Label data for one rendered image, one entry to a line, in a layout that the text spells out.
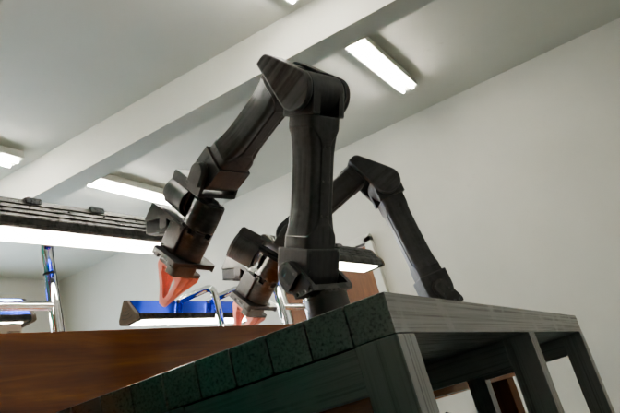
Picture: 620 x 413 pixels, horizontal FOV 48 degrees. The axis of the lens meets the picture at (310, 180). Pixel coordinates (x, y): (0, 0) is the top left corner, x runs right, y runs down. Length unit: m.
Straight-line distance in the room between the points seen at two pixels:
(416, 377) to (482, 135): 5.58
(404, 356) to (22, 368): 0.45
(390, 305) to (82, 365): 0.43
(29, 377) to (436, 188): 5.51
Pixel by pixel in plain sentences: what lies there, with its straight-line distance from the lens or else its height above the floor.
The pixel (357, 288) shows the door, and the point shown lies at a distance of 6.34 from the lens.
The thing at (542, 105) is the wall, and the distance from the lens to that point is 6.16.
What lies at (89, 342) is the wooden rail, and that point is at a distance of 0.95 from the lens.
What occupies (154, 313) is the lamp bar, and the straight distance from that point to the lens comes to 2.30.
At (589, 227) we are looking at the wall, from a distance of 5.89.
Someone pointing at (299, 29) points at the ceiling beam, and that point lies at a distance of 4.39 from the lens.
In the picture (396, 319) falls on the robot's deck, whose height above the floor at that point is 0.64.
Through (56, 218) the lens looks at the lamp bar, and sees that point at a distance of 1.39.
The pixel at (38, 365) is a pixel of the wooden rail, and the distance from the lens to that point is 0.90.
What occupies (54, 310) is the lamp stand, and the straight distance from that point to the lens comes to 1.57.
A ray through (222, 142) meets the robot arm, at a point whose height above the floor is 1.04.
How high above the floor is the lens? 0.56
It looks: 20 degrees up
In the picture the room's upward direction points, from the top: 16 degrees counter-clockwise
